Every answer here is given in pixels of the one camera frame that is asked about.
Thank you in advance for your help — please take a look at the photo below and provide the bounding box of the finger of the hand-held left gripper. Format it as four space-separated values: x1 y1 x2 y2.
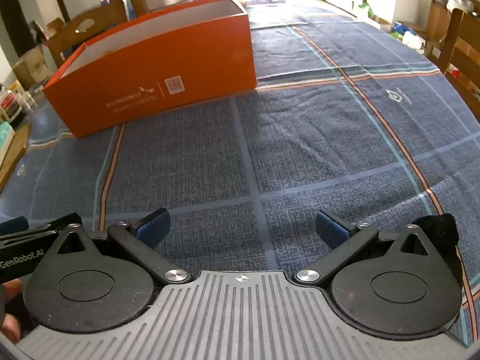
0 213 83 249

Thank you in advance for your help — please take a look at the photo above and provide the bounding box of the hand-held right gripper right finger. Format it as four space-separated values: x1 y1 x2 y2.
294 209 433 284

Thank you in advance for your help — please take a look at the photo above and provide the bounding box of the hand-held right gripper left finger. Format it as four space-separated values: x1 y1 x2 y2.
55 208 190 285

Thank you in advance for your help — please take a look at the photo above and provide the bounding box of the orange cardboard box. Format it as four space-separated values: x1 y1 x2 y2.
42 0 259 139

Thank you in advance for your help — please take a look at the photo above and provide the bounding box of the person's left hand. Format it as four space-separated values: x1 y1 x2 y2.
0 314 22 344

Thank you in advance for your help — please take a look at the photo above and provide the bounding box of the blue plaid tablecloth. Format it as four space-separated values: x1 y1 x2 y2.
0 0 480 347

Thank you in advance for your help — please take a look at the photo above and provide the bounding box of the dark cloth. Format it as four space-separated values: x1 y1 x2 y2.
412 213 461 274

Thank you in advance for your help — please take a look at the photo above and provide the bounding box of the stack of cardboard boxes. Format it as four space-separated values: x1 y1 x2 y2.
11 44 54 91

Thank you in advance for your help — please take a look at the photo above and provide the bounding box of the brown cardboard box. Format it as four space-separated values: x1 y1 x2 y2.
425 4 451 58

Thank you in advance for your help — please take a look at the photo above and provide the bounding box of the white plastic bag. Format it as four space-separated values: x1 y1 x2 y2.
445 0 476 13

